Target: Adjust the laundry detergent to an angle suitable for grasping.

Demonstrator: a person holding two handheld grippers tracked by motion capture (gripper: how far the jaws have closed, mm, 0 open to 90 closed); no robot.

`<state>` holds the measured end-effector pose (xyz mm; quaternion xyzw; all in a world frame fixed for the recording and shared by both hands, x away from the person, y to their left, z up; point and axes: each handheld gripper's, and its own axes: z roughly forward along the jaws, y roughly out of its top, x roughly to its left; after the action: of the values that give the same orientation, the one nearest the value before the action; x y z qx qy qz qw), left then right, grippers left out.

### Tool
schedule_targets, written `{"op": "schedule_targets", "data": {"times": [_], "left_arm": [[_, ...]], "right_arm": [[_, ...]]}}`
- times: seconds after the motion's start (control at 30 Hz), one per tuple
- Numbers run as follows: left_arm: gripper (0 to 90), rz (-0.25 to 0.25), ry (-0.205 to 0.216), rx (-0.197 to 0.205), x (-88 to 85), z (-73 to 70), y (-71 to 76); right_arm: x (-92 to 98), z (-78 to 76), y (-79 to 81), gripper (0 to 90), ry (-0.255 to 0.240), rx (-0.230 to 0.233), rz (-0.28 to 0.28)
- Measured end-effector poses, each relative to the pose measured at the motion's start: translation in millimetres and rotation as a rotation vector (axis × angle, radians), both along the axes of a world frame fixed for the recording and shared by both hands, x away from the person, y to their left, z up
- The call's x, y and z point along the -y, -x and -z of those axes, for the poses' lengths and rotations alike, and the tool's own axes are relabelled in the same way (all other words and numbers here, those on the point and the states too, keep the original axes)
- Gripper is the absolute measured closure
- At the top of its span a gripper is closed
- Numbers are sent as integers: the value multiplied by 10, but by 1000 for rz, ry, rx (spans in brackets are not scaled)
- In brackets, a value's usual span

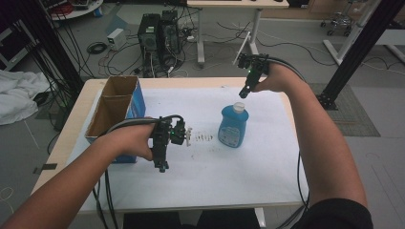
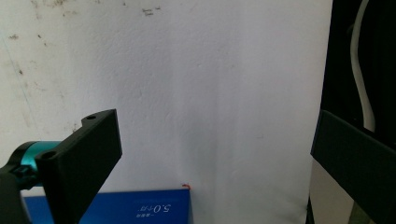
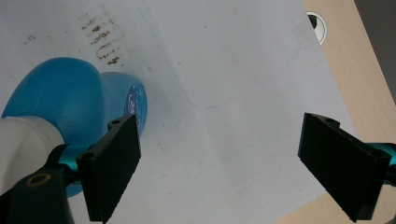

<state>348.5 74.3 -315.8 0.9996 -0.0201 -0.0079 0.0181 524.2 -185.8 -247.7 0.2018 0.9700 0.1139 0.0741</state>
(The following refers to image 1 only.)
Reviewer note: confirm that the white cloth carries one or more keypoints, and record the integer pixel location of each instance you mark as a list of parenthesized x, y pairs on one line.
[(17, 95)]

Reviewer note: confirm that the grey floor mat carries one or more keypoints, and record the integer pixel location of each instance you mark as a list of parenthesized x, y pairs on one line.
[(356, 117)]

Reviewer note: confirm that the white stand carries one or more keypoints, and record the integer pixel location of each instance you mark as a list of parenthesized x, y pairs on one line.
[(351, 35)]

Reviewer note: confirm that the chair base with casters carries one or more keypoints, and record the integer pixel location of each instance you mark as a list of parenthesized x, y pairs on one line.
[(339, 23)]

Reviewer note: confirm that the black frame post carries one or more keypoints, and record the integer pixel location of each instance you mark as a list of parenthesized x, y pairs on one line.
[(54, 47), (359, 47)]

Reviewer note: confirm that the person's left hand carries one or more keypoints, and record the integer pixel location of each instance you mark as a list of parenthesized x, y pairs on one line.
[(130, 141)]

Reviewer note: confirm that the white table mat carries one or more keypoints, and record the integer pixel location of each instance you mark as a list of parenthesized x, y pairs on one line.
[(207, 178)]

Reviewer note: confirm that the round white table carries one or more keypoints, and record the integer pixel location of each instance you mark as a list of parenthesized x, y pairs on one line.
[(78, 9)]

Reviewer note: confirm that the white-legged desk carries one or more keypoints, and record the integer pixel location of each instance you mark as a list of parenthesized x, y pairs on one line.
[(237, 4)]

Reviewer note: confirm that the small white box device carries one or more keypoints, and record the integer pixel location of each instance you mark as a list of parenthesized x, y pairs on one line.
[(116, 38)]

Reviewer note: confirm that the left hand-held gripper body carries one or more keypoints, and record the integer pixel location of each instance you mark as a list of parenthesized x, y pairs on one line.
[(164, 130)]

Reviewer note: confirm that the person's black pants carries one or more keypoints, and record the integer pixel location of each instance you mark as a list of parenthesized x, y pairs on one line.
[(153, 220)]

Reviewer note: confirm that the white table leg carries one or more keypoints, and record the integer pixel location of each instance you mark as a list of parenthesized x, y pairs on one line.
[(260, 218)]

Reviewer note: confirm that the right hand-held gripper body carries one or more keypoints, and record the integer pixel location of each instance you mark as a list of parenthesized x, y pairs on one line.
[(256, 65)]

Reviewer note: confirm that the black computer tower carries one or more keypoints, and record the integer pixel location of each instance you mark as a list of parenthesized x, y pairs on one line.
[(170, 33), (148, 31)]

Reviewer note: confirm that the black tape strip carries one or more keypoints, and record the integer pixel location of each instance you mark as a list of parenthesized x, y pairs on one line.
[(46, 167)]

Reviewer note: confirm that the blue cardboard box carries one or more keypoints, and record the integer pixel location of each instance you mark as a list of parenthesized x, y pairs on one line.
[(111, 108)]

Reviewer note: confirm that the person's black sleeve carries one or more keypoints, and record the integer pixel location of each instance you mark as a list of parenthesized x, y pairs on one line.
[(337, 216)]

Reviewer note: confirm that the blue bottle with white cap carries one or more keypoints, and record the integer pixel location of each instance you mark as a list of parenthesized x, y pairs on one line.
[(233, 125)]

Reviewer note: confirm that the person's right hand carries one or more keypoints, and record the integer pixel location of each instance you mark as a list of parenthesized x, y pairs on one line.
[(280, 78)]

